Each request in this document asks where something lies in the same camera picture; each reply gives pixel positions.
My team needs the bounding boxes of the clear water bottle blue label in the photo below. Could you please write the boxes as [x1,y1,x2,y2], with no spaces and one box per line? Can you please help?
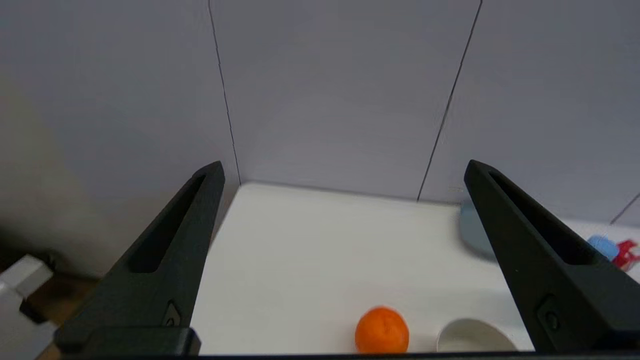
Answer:
[587,235,620,262]

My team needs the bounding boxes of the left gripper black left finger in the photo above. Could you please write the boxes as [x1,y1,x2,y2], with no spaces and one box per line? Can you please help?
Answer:
[54,160,225,356]

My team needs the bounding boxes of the red milk carton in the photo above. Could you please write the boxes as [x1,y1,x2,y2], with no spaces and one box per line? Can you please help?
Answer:
[612,240,640,271]

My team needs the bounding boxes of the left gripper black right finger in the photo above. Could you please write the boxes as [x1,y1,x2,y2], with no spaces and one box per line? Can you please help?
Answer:
[463,159,640,352]

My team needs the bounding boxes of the grey round bowl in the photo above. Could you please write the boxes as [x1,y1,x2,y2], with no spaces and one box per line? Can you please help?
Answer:
[436,318,518,353]

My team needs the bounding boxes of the blue-grey plate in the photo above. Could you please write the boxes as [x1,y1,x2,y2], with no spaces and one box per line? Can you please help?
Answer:
[459,200,497,262]

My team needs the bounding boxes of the orange fruit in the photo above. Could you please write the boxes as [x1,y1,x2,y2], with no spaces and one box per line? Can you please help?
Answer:
[355,306,410,355]

